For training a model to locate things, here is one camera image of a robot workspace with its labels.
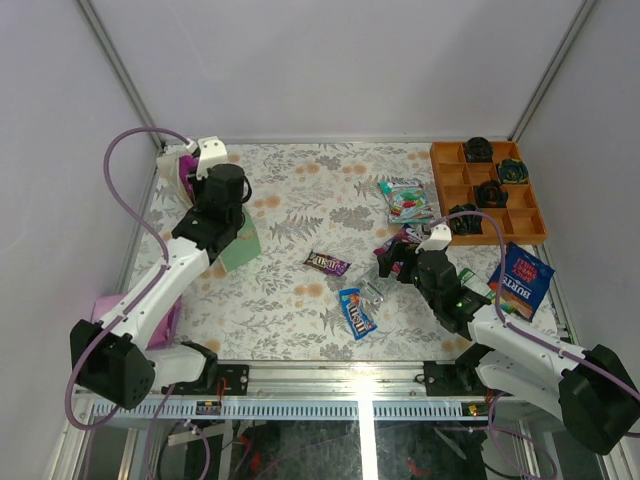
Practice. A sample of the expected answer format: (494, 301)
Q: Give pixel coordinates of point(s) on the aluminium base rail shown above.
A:
(320, 385)

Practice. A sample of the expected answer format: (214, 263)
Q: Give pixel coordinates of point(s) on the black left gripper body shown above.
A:
(195, 185)

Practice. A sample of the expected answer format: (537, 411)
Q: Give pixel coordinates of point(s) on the dark rosette centre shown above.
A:
(490, 194)

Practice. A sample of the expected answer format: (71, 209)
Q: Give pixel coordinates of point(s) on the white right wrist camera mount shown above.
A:
(439, 239)

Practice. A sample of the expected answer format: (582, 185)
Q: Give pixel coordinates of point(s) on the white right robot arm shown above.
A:
(588, 390)

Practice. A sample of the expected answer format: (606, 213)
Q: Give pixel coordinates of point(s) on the pink Frozen tissue pack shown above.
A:
(165, 330)

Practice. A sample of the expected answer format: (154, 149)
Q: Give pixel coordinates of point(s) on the dark rosette top left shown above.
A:
(478, 150)

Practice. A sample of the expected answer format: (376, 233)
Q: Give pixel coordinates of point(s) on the cream and green paper bag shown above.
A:
(244, 248)

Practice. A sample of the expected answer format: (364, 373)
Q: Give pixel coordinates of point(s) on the dark rosette right green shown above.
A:
(512, 172)

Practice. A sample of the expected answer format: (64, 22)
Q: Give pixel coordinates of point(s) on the blue Burts crisps bag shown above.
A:
(525, 284)

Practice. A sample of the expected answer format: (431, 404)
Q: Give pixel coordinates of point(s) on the teal Fox's mint candy bag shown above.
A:
(407, 202)

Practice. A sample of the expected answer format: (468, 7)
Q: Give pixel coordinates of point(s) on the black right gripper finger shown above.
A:
(396, 253)
(407, 272)

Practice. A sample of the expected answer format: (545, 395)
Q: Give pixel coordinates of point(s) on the blue M&M's packet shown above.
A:
(353, 308)

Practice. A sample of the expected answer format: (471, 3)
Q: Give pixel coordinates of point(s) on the dark rosette bottom left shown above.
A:
(467, 224)

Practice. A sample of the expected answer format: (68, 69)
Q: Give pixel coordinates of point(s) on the green Fox's spring tea bag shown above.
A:
(471, 280)

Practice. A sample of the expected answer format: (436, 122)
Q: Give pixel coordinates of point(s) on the magenta Lot 100 candy bag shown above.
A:
(187, 166)

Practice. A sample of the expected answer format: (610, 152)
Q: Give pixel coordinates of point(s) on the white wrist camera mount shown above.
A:
(209, 151)
(439, 239)

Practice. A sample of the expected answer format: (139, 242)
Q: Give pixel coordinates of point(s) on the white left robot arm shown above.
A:
(111, 356)

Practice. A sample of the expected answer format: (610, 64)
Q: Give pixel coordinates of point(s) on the silver foil snack packet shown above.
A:
(374, 288)

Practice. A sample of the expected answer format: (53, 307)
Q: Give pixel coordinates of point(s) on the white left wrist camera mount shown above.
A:
(209, 151)

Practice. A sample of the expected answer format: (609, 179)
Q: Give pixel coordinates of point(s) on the brown M&M's packet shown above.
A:
(327, 264)

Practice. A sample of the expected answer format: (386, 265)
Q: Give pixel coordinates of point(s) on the purple Fox's berries candy bag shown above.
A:
(408, 233)

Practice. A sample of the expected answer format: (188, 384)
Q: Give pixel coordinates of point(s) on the wooden compartment tray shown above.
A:
(520, 221)

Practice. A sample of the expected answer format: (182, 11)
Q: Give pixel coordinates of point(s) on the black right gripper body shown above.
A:
(427, 294)

